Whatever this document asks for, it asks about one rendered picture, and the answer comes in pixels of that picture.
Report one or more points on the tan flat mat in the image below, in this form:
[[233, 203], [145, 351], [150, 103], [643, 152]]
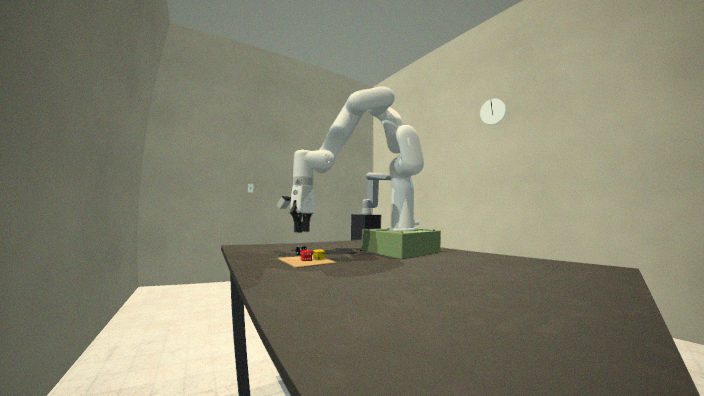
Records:
[[296, 262]]

